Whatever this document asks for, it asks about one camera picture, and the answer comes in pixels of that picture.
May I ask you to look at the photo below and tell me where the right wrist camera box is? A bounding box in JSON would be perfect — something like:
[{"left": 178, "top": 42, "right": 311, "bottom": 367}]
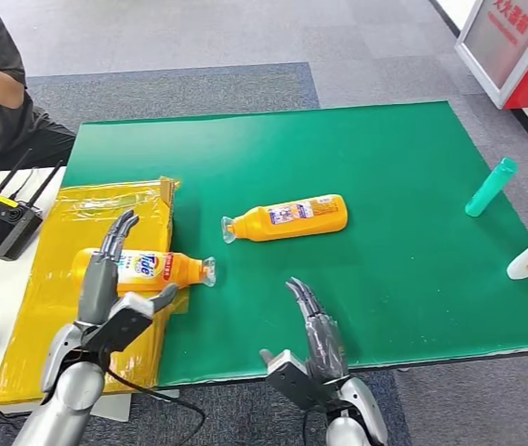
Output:
[{"left": 265, "top": 349, "right": 341, "bottom": 413}]

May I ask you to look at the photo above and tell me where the orange detergent bottle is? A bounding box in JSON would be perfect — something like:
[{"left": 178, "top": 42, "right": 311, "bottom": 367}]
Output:
[
  {"left": 70, "top": 247, "right": 218, "bottom": 295},
  {"left": 221, "top": 193, "right": 349, "bottom": 245}
]

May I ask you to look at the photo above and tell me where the green table mat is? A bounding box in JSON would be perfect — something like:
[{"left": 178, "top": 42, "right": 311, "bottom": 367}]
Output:
[{"left": 61, "top": 101, "right": 528, "bottom": 387}]

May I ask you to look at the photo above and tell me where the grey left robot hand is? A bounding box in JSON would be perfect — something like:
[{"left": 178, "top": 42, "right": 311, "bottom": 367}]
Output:
[{"left": 76, "top": 209, "right": 179, "bottom": 331}]

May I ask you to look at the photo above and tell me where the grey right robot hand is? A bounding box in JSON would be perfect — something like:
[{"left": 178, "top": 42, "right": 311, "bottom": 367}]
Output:
[{"left": 259, "top": 277, "right": 350, "bottom": 384}]

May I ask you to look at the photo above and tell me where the dark grey floor rug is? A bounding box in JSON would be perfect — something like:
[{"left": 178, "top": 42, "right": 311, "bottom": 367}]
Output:
[{"left": 27, "top": 61, "right": 321, "bottom": 134}]

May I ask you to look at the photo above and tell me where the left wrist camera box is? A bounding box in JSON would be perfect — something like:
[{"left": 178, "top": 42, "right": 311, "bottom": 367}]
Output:
[{"left": 81, "top": 293, "right": 156, "bottom": 357}]

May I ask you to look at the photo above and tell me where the yellow taped cardboard box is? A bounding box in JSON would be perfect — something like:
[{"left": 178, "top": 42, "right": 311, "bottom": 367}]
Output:
[{"left": 0, "top": 176, "right": 193, "bottom": 406}]

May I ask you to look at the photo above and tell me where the teal plastic bottle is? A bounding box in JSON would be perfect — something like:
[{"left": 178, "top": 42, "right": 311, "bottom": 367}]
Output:
[{"left": 464, "top": 157, "right": 518, "bottom": 218}]

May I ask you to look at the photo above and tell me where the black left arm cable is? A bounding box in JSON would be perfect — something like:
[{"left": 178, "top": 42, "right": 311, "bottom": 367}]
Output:
[{"left": 101, "top": 350, "right": 207, "bottom": 446}]

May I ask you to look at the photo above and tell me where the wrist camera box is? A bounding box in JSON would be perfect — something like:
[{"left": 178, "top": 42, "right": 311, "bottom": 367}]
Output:
[
  {"left": 81, "top": 293, "right": 156, "bottom": 357},
  {"left": 265, "top": 349, "right": 341, "bottom": 413}
]

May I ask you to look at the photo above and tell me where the red and white display stand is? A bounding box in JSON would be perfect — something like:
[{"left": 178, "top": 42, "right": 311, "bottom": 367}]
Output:
[{"left": 454, "top": 0, "right": 528, "bottom": 112}]

